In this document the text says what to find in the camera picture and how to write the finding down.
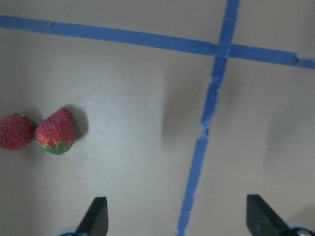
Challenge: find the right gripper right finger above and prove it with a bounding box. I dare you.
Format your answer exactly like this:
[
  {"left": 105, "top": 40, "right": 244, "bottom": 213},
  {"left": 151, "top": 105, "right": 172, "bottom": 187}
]
[{"left": 246, "top": 194, "right": 290, "bottom": 236}]

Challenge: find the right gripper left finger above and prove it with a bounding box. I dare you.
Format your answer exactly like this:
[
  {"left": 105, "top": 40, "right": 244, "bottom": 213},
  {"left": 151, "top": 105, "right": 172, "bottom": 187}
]
[{"left": 75, "top": 197, "right": 108, "bottom": 236}]

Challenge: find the red strawberry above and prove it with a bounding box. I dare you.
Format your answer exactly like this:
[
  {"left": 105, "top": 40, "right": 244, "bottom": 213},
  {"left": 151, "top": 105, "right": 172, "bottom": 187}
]
[
  {"left": 0, "top": 114, "right": 37, "bottom": 151},
  {"left": 35, "top": 108, "right": 76, "bottom": 155}
]

